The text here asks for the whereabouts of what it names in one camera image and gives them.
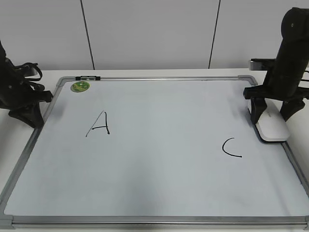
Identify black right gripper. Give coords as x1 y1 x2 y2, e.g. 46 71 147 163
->
243 61 309 124

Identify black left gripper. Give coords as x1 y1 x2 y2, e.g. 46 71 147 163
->
0 63 53 128

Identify white whiteboard eraser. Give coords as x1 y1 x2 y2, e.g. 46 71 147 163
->
254 99 290 143

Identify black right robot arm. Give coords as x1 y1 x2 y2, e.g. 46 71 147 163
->
243 7 309 124

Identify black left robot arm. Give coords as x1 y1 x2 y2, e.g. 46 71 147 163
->
0 46 53 129

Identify green round magnet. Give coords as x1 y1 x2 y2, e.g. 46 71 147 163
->
70 81 90 93

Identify black and grey marker clip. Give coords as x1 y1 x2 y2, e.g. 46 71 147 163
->
75 76 101 81

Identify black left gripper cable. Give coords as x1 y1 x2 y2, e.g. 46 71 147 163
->
13 62 44 91

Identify white whiteboard with aluminium frame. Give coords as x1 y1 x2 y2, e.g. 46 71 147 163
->
0 75 309 229

